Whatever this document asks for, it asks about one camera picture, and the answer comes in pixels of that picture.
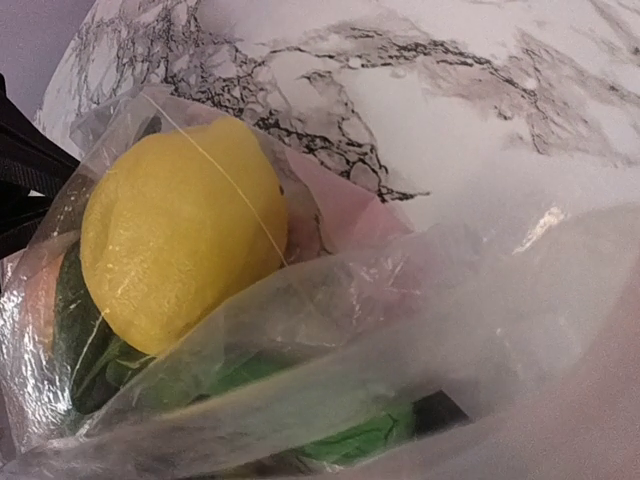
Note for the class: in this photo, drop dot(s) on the clear zip top bag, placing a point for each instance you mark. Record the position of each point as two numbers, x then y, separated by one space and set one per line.
519 285

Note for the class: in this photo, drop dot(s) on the fake yellow pepper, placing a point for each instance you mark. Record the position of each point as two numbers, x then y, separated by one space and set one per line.
181 222

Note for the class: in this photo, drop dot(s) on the fake green leafy vegetable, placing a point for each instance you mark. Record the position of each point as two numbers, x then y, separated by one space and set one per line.
303 404

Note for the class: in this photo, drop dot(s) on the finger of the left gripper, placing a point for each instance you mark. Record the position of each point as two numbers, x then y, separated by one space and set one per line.
33 171

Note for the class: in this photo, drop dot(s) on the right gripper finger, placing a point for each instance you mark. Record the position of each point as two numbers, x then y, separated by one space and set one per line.
436 413

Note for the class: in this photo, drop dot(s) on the fake green cucumber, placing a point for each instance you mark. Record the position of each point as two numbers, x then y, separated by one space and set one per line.
94 361

